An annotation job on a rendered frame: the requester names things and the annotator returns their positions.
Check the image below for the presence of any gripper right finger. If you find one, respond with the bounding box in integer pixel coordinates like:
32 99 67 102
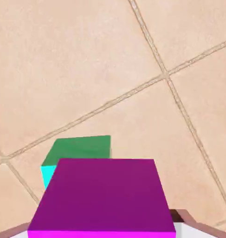
169 208 226 238

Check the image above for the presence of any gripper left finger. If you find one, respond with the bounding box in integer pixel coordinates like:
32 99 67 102
0 222 31 238

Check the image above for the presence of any small magenta cube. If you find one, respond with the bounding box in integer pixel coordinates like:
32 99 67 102
27 158 177 238

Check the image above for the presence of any small cyan cube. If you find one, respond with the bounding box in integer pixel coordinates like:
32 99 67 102
40 135 112 191

